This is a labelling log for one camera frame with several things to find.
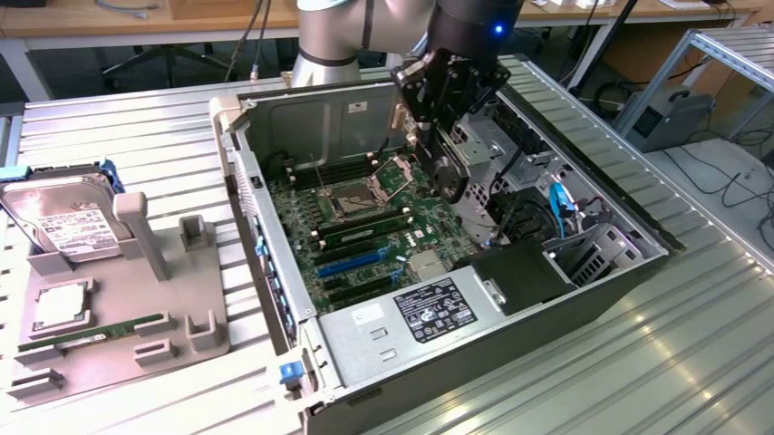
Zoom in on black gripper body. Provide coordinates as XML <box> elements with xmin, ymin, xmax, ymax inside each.
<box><xmin>425</xmin><ymin>0</ymin><xmax>524</xmax><ymax>87</ymax></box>

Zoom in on green graphics card with fan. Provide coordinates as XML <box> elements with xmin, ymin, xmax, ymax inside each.
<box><xmin>389</xmin><ymin>101</ymin><xmax>471</xmax><ymax>204</ymax></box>

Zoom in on metal socket cover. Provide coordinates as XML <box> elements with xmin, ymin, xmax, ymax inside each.
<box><xmin>367</xmin><ymin>153</ymin><xmax>419</xmax><ymax>200</ymax></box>

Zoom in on metal disk bay cage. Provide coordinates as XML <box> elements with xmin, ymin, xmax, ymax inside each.
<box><xmin>437</xmin><ymin>76</ymin><xmax>582</xmax><ymax>248</ymax></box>

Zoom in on black stand pole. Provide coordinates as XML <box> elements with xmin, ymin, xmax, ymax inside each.
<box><xmin>567</xmin><ymin>0</ymin><xmax>639</xmax><ymax>94</ymax></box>

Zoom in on thin metal locking lever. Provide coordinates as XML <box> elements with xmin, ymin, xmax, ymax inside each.
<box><xmin>308</xmin><ymin>152</ymin><xmax>332</xmax><ymax>194</ymax></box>

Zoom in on CPU socket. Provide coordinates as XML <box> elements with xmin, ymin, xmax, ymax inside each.
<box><xmin>319</xmin><ymin>179</ymin><xmax>380</xmax><ymax>223</ymax></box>

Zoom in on green motherboard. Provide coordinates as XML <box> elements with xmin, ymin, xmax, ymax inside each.
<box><xmin>264</xmin><ymin>151</ymin><xmax>488</xmax><ymax>317</ymax></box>

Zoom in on installed green RAM stick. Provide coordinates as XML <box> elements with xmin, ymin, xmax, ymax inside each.
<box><xmin>319</xmin><ymin>221</ymin><xmax>416</xmax><ymax>251</ymax></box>

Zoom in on black long expansion slot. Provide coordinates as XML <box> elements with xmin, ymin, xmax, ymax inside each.
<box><xmin>323</xmin><ymin>274</ymin><xmax>393</xmax><ymax>296</ymax></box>
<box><xmin>312</xmin><ymin>238</ymin><xmax>388</xmax><ymax>269</ymax></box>
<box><xmin>328</xmin><ymin>287</ymin><xmax>397</xmax><ymax>312</ymax></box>

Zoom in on silver chipset heatsink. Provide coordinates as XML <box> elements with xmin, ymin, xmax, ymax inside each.
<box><xmin>407</xmin><ymin>251</ymin><xmax>452</xmax><ymax>276</ymax></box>

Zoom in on blue expansion slot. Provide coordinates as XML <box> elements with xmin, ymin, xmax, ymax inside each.
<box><xmin>316</xmin><ymin>251</ymin><xmax>393</xmax><ymax>280</ymax></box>

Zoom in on office chair base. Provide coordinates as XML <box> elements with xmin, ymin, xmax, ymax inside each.
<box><xmin>99</xmin><ymin>43</ymin><xmax>239</xmax><ymax>90</ymax></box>

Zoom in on wooden desk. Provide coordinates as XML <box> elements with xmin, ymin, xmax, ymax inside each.
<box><xmin>0</xmin><ymin>0</ymin><xmax>760</xmax><ymax>103</ymax></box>

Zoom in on grey power supply with label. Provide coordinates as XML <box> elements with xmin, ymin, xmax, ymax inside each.
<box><xmin>316</xmin><ymin>265</ymin><xmax>508</xmax><ymax>392</ymax></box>

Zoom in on open black PC case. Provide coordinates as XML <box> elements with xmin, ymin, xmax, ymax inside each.
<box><xmin>208</xmin><ymin>66</ymin><xmax>688</xmax><ymax>435</ymax></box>

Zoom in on silver hard disk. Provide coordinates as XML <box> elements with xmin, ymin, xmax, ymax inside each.
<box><xmin>0</xmin><ymin>174</ymin><xmax>123</xmax><ymax>265</ymax></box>

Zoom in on grey parts rack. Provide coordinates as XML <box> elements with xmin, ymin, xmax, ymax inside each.
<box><xmin>0</xmin><ymin>189</ymin><xmax>235</xmax><ymax>402</ymax></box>

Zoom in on silver CPU chip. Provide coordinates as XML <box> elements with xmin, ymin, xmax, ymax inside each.
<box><xmin>32</xmin><ymin>285</ymin><xmax>91</xmax><ymax>332</ymax></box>

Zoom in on loose green RAM stick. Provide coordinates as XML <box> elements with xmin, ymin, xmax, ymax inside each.
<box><xmin>16</xmin><ymin>314</ymin><xmax>165</xmax><ymax>354</ymax></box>

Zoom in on grey hanging cable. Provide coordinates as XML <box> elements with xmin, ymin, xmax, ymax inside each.
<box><xmin>225</xmin><ymin>0</ymin><xmax>273</xmax><ymax>83</ymax></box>

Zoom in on blue flat wire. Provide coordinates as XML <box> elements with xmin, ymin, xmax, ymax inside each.
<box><xmin>548</xmin><ymin>180</ymin><xmax>576</xmax><ymax>240</ymax></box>

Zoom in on grey box with handle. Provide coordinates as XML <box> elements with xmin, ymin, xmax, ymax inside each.
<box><xmin>615</xmin><ymin>88</ymin><xmax>716</xmax><ymax>154</ymax></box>

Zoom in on aluminium frame rack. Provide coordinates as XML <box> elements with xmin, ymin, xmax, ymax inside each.
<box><xmin>627</xmin><ymin>24</ymin><xmax>774</xmax><ymax>137</ymax></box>

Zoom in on black plastic duct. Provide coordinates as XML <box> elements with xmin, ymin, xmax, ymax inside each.
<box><xmin>452</xmin><ymin>239</ymin><xmax>576</xmax><ymax>317</ymax></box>

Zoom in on black floor cable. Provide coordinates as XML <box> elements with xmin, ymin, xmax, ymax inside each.
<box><xmin>658</xmin><ymin>130</ymin><xmax>774</xmax><ymax>218</ymax></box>

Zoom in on light blue cable coil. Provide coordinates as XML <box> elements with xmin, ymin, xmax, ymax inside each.
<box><xmin>95</xmin><ymin>0</ymin><xmax>161</xmax><ymax>20</ymax></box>

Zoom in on blue disk bracket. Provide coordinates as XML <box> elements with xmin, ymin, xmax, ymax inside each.
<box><xmin>0</xmin><ymin>156</ymin><xmax>127</xmax><ymax>196</ymax></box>

